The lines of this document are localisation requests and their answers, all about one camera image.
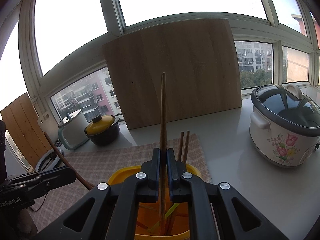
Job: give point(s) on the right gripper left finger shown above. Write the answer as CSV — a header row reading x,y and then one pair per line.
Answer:
x,y
108,211

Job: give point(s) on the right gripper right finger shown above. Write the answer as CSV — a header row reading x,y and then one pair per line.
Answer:
x,y
216,211

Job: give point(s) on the red chopstick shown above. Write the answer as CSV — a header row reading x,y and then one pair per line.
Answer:
x,y
86,184
179,156
163,154
185,152

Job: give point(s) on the green plastic spoon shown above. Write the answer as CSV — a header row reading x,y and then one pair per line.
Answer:
x,y
153,228

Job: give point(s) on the gloved left hand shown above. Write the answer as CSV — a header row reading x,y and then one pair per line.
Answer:
x,y
17,224

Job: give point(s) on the pink plaid table cloth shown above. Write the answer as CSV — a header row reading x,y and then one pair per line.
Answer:
x,y
97,167

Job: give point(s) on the yellow plastic utensil container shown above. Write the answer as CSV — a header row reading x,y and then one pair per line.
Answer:
x,y
148,213

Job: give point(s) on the orange slatted wooden board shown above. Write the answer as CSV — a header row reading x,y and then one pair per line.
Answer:
x,y
21,118

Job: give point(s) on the white plastic cutting board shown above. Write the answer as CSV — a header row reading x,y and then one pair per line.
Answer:
x,y
48,124

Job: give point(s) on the black pot yellow lid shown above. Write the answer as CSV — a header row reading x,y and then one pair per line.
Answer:
x,y
103,129

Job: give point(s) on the teal white electric cooker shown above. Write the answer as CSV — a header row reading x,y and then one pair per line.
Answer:
x,y
71,130

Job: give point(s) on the floral white slow cooker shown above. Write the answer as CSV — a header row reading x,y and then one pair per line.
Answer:
x,y
284,124

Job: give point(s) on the large light wooden board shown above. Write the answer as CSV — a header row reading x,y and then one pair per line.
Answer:
x,y
200,63

